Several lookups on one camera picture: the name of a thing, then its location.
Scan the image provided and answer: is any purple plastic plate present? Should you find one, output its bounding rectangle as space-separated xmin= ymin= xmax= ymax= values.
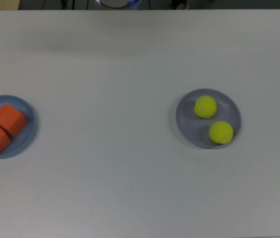
xmin=175 ymin=88 xmax=242 ymax=149

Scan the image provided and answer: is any blue plastic plate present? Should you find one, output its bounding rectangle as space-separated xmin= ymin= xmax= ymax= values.
xmin=0 ymin=95 xmax=38 ymax=159

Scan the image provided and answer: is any yellow tennis ball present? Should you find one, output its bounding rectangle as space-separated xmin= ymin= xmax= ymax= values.
xmin=208 ymin=120 xmax=234 ymax=145
xmin=193 ymin=95 xmax=217 ymax=119

